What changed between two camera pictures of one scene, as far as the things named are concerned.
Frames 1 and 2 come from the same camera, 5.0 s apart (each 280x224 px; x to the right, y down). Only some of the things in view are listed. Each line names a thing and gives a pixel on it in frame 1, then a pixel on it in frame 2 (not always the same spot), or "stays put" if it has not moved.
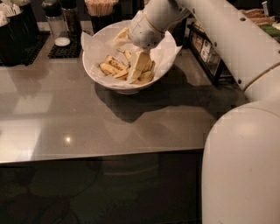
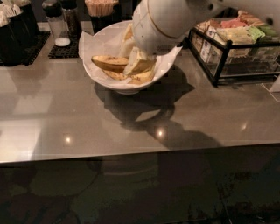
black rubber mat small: (72, 51) stays put
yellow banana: (109, 69) -> (115, 75)
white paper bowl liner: (101, 45) stays put
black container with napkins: (19, 32) stays put
